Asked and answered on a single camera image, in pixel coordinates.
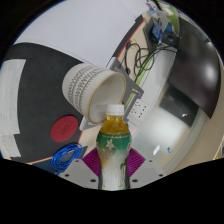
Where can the white patterned paper cup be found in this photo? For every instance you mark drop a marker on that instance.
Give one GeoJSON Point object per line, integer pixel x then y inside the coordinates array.
{"type": "Point", "coordinates": [83, 86]}

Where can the grey metal laptop stand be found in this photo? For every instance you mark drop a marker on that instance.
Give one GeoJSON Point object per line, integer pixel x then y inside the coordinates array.
{"type": "Point", "coordinates": [133, 88]}

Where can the black desk mat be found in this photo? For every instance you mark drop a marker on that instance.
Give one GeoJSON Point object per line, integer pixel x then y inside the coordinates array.
{"type": "Point", "coordinates": [38, 100]}

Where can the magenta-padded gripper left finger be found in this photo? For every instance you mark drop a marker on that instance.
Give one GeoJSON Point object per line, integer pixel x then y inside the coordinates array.
{"type": "Point", "coordinates": [80, 173]}

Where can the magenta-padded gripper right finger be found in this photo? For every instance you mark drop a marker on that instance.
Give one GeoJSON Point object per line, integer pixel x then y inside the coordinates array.
{"type": "Point", "coordinates": [148, 171]}

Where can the small blue box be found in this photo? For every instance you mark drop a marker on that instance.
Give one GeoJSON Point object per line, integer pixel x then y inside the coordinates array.
{"type": "Point", "coordinates": [157, 33]}

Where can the white paper sheets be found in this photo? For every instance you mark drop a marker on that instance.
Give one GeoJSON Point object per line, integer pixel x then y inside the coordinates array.
{"type": "Point", "coordinates": [83, 30]}

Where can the white wall socket panel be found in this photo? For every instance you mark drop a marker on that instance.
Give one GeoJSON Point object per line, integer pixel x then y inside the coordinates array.
{"type": "Point", "coordinates": [138, 111]}

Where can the green-labelled clear drink bottle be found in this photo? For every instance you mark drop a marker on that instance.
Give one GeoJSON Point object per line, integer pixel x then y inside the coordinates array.
{"type": "Point", "coordinates": [113, 150]}

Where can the white paper napkin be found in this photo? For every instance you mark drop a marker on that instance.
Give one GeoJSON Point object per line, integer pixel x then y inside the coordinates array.
{"type": "Point", "coordinates": [10, 100]}

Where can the flat round red coaster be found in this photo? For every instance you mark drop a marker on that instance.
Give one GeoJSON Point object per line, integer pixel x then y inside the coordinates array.
{"type": "Point", "coordinates": [64, 129]}

